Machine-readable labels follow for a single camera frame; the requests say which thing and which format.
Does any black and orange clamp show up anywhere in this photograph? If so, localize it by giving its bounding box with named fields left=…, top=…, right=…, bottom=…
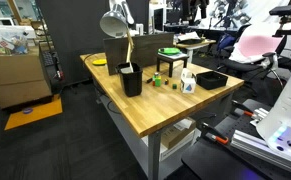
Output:
left=231, top=99, right=257, bottom=118
left=199, top=121, right=231, bottom=146

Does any black office chair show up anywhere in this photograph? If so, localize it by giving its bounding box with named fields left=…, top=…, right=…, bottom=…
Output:
left=218, top=23, right=286, bottom=98

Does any black shallow tray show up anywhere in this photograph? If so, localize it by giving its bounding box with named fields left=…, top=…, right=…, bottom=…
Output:
left=195, top=70, right=229, bottom=91

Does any grey desk lamp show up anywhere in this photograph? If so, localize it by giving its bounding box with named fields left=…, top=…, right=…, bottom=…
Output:
left=99, top=9, right=135, bottom=74

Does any pink and white cloth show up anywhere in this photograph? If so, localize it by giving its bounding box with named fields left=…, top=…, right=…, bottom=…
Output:
left=229, top=23, right=286, bottom=64

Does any green and white kitchen scale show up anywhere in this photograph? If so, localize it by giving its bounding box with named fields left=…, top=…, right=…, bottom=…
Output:
left=157, top=47, right=188, bottom=61

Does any black tray on side desk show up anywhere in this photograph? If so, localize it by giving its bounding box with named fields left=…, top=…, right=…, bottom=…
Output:
left=181, top=38, right=205, bottom=46

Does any small black stool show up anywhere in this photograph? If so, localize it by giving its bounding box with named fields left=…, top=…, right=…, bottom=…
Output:
left=156, top=53, right=190, bottom=78

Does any white box with blue triangle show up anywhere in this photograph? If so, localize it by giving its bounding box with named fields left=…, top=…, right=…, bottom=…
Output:
left=179, top=68, right=197, bottom=94

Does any small wooden side desk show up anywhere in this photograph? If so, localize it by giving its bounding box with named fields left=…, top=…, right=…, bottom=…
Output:
left=174, top=38, right=217, bottom=64

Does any cardboard box under table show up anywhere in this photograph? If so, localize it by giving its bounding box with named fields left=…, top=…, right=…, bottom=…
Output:
left=159, top=117, right=198, bottom=150

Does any large cardboard box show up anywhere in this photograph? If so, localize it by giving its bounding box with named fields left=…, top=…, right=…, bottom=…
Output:
left=0, top=46, right=53, bottom=110

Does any white paper sheet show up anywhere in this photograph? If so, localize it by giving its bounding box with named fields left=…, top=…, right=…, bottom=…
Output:
left=178, top=31, right=202, bottom=42

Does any blue backpack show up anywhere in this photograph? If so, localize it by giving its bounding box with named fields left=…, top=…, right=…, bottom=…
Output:
left=216, top=33, right=237, bottom=52

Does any orange floor mat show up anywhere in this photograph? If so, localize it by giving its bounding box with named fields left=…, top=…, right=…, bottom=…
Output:
left=4, top=94, right=64, bottom=131

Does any dark wooden back board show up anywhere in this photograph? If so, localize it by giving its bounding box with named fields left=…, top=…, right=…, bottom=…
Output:
left=103, top=32, right=175, bottom=76

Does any black plastic bin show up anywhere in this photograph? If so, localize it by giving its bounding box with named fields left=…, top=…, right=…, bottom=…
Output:
left=115, top=62, right=144, bottom=98

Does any grey metal table frame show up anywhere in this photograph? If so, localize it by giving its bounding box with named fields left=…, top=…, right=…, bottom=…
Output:
left=93, top=79, right=234, bottom=180

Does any black camera on stand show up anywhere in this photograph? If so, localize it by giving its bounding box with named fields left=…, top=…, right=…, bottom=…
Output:
left=269, top=3, right=291, bottom=17

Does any aluminium profile rail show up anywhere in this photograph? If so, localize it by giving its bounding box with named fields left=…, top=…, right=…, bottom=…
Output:
left=229, top=129, right=291, bottom=178

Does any yellow disc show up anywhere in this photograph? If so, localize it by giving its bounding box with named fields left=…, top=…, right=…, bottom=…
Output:
left=92, top=58, right=108, bottom=66

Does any clear plastic storage bin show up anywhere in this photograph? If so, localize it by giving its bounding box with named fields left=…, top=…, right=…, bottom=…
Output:
left=0, top=24, right=31, bottom=56

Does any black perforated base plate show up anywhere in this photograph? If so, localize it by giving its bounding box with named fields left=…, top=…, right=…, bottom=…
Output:
left=181, top=98, right=291, bottom=180

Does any green and orange cube box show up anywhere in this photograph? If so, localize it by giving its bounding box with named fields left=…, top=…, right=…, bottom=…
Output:
left=151, top=72, right=163, bottom=88

